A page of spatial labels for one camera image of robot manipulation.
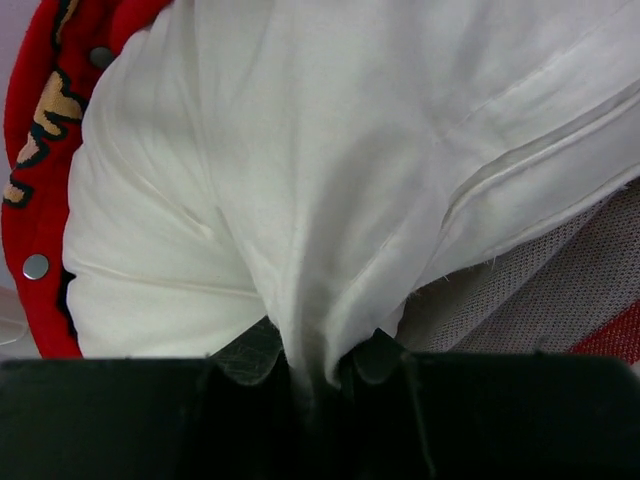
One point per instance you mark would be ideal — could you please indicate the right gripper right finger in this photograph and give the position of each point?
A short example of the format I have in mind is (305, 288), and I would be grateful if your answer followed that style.
(489, 416)

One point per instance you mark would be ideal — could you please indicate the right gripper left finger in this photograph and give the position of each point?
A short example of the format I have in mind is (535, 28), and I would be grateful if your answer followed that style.
(227, 416)

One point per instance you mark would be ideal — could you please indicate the white pillow insert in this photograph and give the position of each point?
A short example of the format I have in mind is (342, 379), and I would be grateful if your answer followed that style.
(316, 162)

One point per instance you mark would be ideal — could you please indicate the red printed pillowcase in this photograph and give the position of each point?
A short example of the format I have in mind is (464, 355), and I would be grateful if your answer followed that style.
(66, 48)

